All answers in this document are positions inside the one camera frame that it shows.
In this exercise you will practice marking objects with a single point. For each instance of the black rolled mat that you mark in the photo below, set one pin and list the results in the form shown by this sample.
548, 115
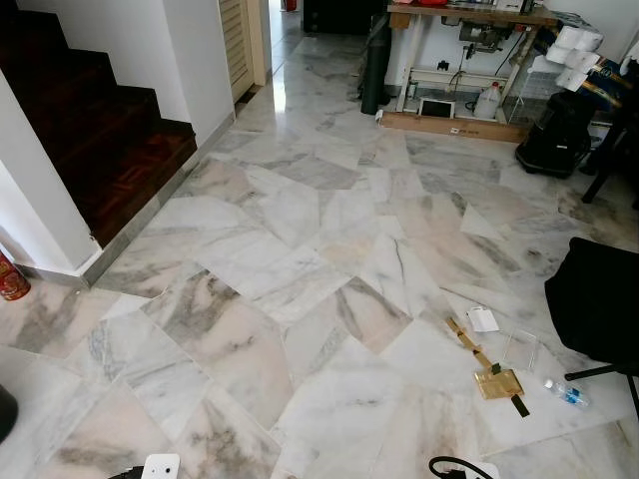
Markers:
375, 70

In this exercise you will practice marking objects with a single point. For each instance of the white framed tablet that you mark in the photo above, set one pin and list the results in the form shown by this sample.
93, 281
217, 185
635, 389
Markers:
437, 108

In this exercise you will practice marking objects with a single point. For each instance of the black chair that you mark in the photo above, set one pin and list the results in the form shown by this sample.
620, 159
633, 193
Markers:
599, 299

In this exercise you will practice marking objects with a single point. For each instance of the white card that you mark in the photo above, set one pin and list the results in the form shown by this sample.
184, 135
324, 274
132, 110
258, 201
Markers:
483, 319

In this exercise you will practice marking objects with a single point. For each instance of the long cardboard box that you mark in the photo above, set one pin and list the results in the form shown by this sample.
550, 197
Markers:
449, 127

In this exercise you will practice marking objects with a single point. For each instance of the clear plastic box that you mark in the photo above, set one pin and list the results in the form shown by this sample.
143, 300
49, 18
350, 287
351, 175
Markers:
522, 349

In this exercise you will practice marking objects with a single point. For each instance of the dark wooden staircase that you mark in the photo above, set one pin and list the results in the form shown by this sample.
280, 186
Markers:
90, 120

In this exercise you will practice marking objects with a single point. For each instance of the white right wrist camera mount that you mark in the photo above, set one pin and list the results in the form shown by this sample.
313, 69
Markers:
487, 471

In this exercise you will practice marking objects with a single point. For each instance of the beige louvered door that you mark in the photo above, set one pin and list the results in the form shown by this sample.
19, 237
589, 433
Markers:
240, 40

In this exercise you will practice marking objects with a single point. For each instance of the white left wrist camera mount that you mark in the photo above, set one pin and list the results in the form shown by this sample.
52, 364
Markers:
160, 467

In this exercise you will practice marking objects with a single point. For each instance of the clear plastic water bottle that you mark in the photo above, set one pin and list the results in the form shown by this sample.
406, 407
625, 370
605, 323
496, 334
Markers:
567, 393

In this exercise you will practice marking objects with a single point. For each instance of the black furniture frame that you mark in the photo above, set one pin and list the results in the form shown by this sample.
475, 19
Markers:
611, 150

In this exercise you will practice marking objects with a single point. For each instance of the white plastic jug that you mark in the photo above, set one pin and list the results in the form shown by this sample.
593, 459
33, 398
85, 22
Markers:
488, 103

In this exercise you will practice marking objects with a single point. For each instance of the white toilet roll pack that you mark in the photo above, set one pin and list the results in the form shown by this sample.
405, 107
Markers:
576, 50

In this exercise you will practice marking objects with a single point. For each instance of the black backpack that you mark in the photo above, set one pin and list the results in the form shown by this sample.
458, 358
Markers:
554, 135

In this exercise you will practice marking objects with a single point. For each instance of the dark cabinet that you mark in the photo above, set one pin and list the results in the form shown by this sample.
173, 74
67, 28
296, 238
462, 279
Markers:
339, 15

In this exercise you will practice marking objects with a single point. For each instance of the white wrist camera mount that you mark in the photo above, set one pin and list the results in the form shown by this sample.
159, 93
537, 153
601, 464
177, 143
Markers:
160, 467
487, 471

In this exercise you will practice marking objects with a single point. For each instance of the red incense stick canister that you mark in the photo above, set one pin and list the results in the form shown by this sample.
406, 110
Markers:
10, 279

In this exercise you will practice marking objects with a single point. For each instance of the wooden top work table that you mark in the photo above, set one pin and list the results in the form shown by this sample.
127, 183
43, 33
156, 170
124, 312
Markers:
469, 14

